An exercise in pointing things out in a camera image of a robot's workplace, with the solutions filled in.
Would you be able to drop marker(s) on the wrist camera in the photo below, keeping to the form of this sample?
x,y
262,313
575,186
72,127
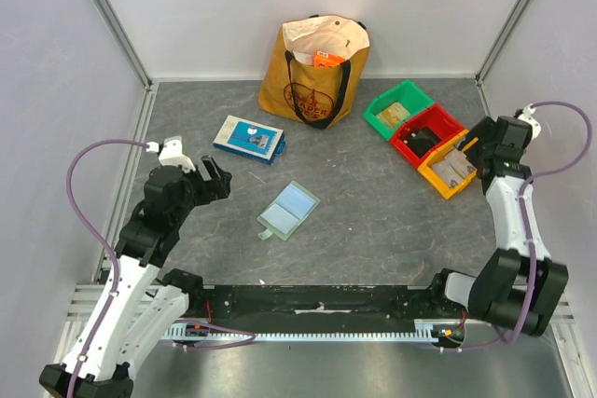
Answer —
x,y
526,114
170,153

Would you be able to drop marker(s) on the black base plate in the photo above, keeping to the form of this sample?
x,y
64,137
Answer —
x,y
235,301

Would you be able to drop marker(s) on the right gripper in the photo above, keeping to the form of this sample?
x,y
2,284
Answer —
x,y
481,148

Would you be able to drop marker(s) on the red plastic bin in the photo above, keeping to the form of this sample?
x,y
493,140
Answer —
x,y
436,118

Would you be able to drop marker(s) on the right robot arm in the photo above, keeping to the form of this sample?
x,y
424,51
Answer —
x,y
520,286

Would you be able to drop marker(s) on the green plastic bin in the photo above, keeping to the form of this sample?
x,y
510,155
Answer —
x,y
406,93

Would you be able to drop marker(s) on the gold credit card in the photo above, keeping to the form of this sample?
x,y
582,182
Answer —
x,y
392,115

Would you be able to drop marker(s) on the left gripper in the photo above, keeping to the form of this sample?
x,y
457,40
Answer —
x,y
216,187

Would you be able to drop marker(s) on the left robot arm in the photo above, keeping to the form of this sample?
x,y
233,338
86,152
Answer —
x,y
118,337

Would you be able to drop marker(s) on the blue white product box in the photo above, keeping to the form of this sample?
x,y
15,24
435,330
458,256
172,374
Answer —
x,y
250,139

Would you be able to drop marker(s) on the yellow plastic bin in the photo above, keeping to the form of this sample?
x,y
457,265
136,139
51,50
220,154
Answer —
x,y
437,155

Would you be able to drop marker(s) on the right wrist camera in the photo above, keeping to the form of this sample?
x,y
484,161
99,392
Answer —
x,y
526,114

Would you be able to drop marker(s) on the black credit card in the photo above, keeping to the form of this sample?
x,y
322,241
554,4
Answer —
x,y
420,142

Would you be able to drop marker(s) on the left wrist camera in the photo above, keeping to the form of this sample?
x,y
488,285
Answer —
x,y
170,153

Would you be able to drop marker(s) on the slotted cable duct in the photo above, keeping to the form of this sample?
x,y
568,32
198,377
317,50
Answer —
x,y
182,332

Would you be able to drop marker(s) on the green card holder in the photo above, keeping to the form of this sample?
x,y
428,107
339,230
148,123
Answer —
x,y
287,212

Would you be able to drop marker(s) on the brown tote bag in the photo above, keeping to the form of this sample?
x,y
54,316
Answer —
x,y
318,97

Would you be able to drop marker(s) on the orange box in bag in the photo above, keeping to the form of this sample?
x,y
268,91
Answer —
x,y
323,59

